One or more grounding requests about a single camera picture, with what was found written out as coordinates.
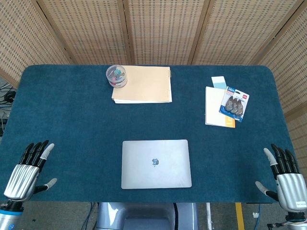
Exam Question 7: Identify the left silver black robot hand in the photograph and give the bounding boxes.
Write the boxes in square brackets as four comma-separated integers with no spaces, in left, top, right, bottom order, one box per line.
[3,140,58,201]

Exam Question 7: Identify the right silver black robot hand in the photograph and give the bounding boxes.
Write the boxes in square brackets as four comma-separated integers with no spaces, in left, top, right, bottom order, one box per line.
[255,143,307,213]

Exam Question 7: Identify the silver laptop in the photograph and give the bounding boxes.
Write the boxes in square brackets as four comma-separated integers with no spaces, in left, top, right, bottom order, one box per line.
[121,139,192,190]

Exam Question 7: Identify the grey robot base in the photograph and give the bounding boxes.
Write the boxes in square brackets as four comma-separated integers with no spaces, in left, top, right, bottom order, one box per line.
[95,202,200,230]

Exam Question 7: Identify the white notepad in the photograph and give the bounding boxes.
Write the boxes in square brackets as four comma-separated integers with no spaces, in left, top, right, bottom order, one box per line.
[204,86,236,128]

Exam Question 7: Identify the blue felt table mat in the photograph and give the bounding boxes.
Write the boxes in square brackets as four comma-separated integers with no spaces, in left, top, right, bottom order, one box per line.
[0,64,304,204]

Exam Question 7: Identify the correction tape blister pack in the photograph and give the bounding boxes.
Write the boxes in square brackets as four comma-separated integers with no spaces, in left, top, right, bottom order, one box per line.
[218,85,250,123]

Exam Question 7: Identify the clear round clip container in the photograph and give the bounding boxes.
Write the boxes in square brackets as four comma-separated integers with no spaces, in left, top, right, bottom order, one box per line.
[106,64,128,89]

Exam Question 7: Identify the tan kraft spiral notebook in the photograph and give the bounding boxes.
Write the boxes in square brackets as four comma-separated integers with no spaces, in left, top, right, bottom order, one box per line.
[111,66,173,104]

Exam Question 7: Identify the blue floor cable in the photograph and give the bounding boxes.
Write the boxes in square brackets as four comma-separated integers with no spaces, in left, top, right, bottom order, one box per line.
[87,202,97,230]

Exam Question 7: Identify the black floor cables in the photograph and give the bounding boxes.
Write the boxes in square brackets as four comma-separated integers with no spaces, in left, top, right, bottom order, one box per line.
[0,81,18,131]

